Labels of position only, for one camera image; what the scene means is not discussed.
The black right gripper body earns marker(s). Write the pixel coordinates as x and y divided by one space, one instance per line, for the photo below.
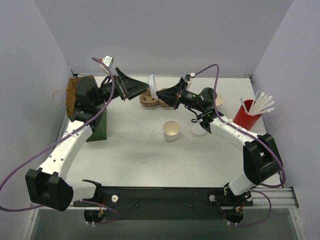
179 93

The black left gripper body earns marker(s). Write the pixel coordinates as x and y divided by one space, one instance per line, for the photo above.
121 83

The white paper cup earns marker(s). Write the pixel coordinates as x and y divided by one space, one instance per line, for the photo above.
171 130
219 100

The translucent plastic lid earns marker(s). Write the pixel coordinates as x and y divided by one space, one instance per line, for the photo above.
152 86
197 129

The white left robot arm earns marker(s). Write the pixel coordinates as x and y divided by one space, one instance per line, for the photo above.
47 184

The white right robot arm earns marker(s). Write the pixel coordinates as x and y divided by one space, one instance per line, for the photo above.
261 158

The brown cardboard cup carrier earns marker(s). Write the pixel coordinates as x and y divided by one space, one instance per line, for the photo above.
147 100

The green paper bag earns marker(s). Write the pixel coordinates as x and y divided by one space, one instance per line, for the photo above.
98 127

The translucent plastic lid on table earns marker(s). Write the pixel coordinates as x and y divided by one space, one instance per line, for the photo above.
197 129

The red cup with straws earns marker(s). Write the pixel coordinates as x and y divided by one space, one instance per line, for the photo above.
251 110

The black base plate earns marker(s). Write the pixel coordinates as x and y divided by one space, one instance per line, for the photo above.
163 203

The aluminium rail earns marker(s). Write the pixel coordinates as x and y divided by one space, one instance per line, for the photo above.
280 198

